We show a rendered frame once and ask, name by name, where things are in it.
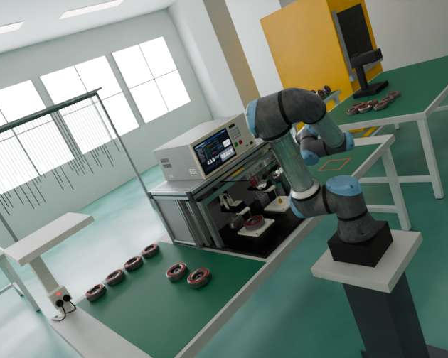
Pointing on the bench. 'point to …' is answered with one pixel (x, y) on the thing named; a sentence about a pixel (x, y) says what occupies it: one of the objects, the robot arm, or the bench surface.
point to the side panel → (176, 222)
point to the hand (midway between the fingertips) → (278, 164)
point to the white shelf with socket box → (73, 221)
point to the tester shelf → (168, 192)
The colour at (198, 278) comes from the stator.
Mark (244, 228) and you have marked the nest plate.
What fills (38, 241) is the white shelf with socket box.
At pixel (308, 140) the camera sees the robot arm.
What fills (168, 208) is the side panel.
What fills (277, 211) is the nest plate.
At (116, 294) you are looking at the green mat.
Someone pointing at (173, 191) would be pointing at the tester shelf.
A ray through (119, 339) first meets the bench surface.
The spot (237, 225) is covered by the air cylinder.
